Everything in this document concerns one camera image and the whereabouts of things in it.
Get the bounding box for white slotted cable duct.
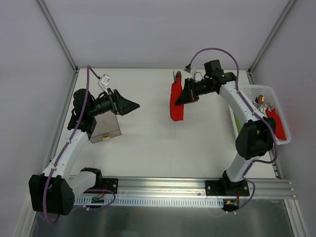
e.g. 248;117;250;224
74;196;224;208

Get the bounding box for red paper napkin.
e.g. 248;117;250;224
169;76;185;122

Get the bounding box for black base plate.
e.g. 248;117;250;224
100;178;119;194
205;180;250;197

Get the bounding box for red rolled napkin right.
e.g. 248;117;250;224
265;109;286;141

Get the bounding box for silver spoon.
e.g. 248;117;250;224
174;71;182;83

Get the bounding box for left aluminium frame post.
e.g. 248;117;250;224
36;0;78;72

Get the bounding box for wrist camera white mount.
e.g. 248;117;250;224
98;74;111;92
184;64;196;75

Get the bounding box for right aluminium frame post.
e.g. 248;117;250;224
248;0;297;75

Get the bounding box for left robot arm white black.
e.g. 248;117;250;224
29;88;140;216

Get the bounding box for copper spoon in basket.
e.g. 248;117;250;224
257;95;265;106

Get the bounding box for aluminium rail front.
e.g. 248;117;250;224
69;174;296;199

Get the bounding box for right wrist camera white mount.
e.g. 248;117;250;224
184;64;196;75

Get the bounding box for clear acrylic utensil box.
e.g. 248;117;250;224
90;112;122;144

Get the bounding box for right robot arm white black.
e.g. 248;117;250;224
175;60;276;197

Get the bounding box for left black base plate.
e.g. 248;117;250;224
100;178;119;194

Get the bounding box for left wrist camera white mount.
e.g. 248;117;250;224
98;74;111;92

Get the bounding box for white rolled napkin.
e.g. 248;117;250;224
258;105;267;117

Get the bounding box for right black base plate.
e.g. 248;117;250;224
205;180;250;197

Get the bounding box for white plastic basket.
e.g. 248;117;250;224
239;84;291;145

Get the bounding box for aluminium frame post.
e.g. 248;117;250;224
248;0;297;75
36;0;78;72

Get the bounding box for green rolled napkin left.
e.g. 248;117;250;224
234;115;242;133

